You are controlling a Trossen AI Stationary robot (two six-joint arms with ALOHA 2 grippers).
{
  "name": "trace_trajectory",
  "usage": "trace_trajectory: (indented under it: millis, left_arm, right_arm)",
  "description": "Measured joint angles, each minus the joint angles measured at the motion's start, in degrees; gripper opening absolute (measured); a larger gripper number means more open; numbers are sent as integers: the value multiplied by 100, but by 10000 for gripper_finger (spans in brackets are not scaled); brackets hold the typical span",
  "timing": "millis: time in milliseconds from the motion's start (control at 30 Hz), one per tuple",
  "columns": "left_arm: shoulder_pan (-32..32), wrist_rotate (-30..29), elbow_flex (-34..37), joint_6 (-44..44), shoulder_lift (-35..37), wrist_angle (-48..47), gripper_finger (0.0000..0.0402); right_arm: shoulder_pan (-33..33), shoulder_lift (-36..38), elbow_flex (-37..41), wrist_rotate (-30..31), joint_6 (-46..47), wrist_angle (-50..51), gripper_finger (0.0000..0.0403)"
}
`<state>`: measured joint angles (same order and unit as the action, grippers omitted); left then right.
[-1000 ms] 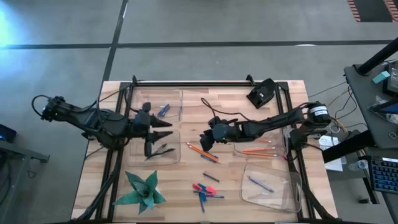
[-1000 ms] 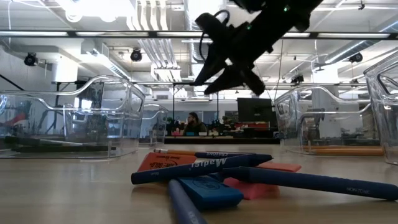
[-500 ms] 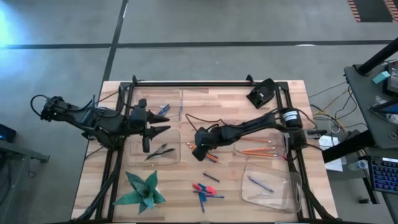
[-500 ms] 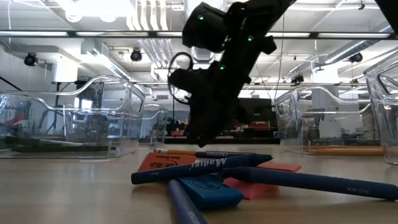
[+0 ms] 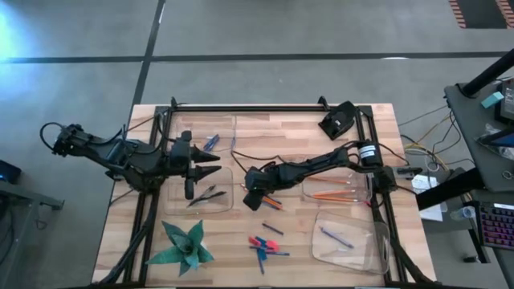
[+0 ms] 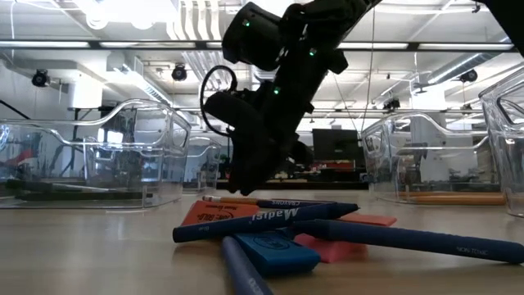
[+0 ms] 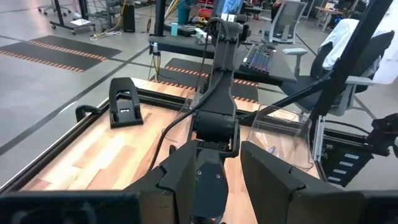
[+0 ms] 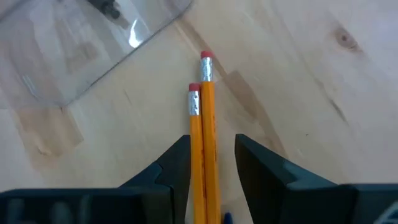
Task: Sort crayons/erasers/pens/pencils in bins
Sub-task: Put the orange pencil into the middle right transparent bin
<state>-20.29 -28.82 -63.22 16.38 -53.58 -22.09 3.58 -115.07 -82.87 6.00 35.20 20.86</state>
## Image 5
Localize black backlit keyboard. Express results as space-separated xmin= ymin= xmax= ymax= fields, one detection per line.
xmin=475 ymin=200 xmax=514 ymax=250

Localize green artificial succulent plant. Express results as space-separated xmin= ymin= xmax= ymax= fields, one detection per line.
xmin=144 ymin=219 xmax=216 ymax=278

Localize blue eraser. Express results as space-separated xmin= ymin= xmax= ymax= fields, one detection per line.
xmin=255 ymin=236 xmax=269 ymax=262

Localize clear plastic bin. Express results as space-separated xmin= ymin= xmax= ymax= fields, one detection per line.
xmin=299 ymin=151 xmax=371 ymax=203
xmin=172 ymin=113 xmax=238 ymax=153
xmin=310 ymin=210 xmax=391 ymax=276
xmin=161 ymin=166 xmax=235 ymax=217

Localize black box blue light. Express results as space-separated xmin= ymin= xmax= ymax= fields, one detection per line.
xmin=0 ymin=159 xmax=22 ymax=185

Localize purple crayon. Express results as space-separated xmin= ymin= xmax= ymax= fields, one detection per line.
xmin=261 ymin=222 xmax=285 ymax=236

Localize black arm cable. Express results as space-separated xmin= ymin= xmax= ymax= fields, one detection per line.
xmin=39 ymin=121 xmax=125 ymax=156
xmin=230 ymin=149 xmax=290 ymax=174

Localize black pen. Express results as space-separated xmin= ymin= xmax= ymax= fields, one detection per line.
xmin=187 ymin=190 xmax=228 ymax=208
xmin=195 ymin=184 xmax=218 ymax=203

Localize white paper sheet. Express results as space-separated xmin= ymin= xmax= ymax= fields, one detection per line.
xmin=410 ymin=173 xmax=450 ymax=222

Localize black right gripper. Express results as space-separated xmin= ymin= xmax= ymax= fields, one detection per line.
xmin=242 ymin=162 xmax=290 ymax=212

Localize black wedge-shaped gripper cradle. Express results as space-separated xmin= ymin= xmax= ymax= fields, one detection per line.
xmin=317 ymin=100 xmax=358 ymax=141

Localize clear plastic bottle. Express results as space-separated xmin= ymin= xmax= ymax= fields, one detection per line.
xmin=449 ymin=205 xmax=477 ymax=222

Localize dark tablet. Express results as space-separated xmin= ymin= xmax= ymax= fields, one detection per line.
xmin=475 ymin=127 xmax=514 ymax=149

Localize black slanted support pole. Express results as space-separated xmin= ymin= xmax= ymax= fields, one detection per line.
xmin=459 ymin=47 xmax=514 ymax=99
xmin=415 ymin=166 xmax=487 ymax=212

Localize lavender grey pen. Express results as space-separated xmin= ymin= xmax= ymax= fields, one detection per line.
xmin=319 ymin=226 xmax=355 ymax=250

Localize grey desk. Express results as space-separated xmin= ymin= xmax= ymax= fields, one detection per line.
xmin=443 ymin=75 xmax=514 ymax=193
xmin=467 ymin=188 xmax=514 ymax=289

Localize grey side table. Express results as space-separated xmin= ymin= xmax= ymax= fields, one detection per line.
xmin=0 ymin=179 xmax=65 ymax=289

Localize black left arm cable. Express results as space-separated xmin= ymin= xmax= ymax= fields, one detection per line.
xmin=39 ymin=121 xmax=125 ymax=156

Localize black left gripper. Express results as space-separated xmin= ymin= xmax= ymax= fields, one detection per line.
xmin=168 ymin=130 xmax=222 ymax=201

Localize teal box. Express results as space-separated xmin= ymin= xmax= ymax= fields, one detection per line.
xmin=480 ymin=91 xmax=505 ymax=110

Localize black floor mat orange stripes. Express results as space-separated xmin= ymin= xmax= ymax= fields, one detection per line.
xmin=447 ymin=0 xmax=514 ymax=30

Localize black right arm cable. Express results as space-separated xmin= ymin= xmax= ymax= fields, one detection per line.
xmin=230 ymin=149 xmax=290 ymax=174

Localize black power adapter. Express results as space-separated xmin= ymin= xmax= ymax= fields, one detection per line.
xmin=395 ymin=166 xmax=423 ymax=181

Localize black monitor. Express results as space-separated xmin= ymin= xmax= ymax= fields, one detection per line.
xmin=493 ymin=77 xmax=514 ymax=125

